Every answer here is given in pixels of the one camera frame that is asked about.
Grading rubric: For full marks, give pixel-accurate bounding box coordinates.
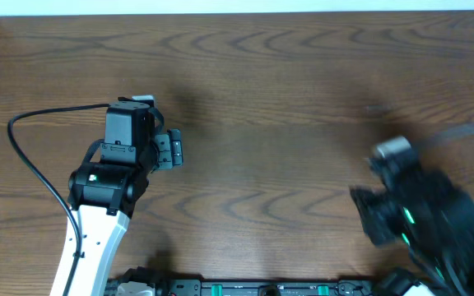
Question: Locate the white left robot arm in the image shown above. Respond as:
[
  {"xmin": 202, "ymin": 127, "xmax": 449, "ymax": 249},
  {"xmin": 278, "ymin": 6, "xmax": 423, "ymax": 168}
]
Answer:
[{"xmin": 51, "ymin": 95, "xmax": 184, "ymax": 295}]

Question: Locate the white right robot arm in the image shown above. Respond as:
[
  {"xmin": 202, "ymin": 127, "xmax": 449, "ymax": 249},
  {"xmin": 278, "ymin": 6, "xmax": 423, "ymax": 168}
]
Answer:
[{"xmin": 350, "ymin": 167, "xmax": 474, "ymax": 295}]

